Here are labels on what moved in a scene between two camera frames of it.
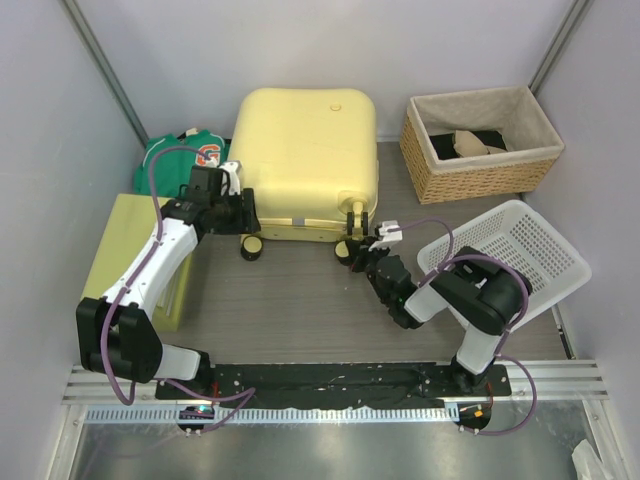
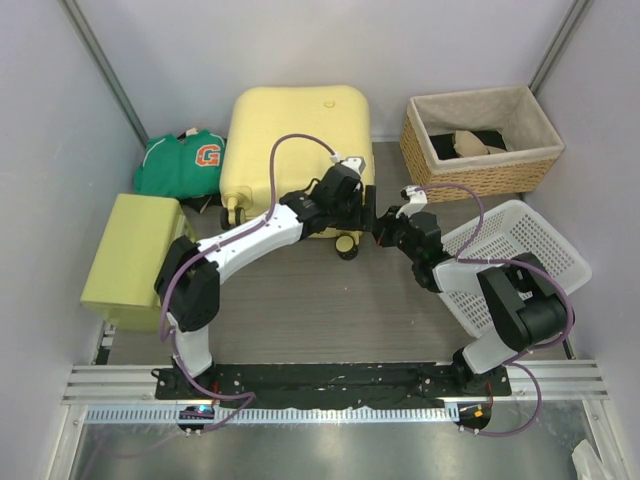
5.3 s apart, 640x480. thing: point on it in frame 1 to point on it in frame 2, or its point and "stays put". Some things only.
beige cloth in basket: x=467 y=144 stays put
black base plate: x=338 y=386 stays put
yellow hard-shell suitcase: x=310 y=158 stays put
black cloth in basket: x=443 y=144 stays put
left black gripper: x=245 y=221 to x=364 y=218
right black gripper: x=360 y=252 to x=386 y=224
